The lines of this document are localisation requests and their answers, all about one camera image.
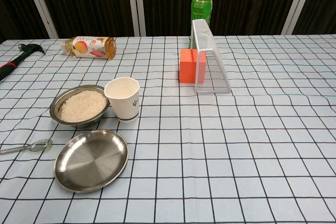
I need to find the white paper cup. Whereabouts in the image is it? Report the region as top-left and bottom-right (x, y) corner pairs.
(104, 77), (140, 124)

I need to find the round steel plate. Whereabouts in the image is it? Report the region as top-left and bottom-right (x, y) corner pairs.
(54, 129), (129, 194)

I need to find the steel bowl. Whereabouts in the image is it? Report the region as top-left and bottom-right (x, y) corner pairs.
(49, 84), (111, 130)

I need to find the orange block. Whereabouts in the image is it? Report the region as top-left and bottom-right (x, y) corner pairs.
(179, 48), (207, 85)

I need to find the clear mesh basket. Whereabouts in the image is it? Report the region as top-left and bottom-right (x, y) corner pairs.
(191, 19), (232, 94)

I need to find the checked light blue tablecloth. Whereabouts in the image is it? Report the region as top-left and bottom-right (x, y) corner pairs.
(0, 34), (336, 224)

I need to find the peach tea bottle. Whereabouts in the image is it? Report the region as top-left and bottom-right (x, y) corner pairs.
(60, 36), (117, 60)

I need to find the green tea bottle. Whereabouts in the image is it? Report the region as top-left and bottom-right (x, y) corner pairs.
(189, 0), (212, 49)

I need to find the black red claw hammer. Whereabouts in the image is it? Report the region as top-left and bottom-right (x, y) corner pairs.
(0, 43), (46, 82)

